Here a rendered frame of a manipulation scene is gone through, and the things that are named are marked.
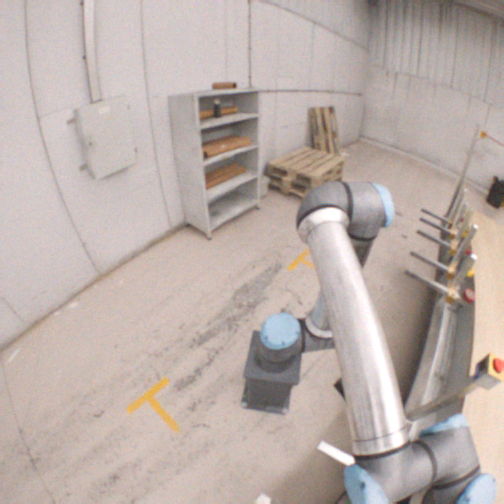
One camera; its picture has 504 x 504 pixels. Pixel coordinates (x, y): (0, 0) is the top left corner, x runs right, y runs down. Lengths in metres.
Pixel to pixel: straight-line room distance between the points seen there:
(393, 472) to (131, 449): 1.65
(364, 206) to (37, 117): 2.21
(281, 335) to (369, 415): 0.62
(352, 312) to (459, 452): 0.32
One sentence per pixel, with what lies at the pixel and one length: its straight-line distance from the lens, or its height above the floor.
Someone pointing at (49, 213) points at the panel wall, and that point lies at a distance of 2.32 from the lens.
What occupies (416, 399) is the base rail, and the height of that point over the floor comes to 0.70.
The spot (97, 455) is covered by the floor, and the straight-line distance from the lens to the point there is 1.98.
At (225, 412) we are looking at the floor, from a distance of 1.71.
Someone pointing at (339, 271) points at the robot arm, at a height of 1.39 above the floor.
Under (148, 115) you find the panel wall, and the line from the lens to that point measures 2.45.
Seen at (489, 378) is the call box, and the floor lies 1.20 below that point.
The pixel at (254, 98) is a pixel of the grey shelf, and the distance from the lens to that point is 2.86.
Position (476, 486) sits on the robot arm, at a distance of 0.49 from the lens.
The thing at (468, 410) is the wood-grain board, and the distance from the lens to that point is 1.12.
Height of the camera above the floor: 1.68
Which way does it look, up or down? 41 degrees down
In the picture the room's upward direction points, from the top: straight up
